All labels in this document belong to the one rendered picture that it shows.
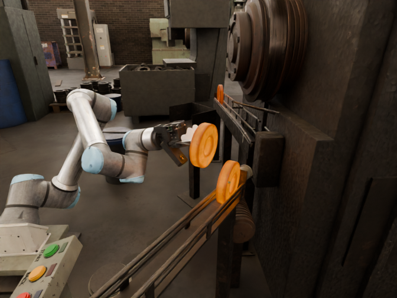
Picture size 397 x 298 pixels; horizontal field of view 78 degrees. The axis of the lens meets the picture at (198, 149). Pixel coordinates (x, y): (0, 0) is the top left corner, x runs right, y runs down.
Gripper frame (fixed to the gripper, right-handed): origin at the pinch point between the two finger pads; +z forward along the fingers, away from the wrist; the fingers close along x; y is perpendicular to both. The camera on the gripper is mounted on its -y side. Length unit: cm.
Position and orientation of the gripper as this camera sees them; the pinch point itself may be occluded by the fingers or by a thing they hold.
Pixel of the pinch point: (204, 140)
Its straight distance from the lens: 83.8
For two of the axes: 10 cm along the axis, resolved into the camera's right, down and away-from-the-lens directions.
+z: 8.2, -0.4, -5.7
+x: 5.2, -3.6, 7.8
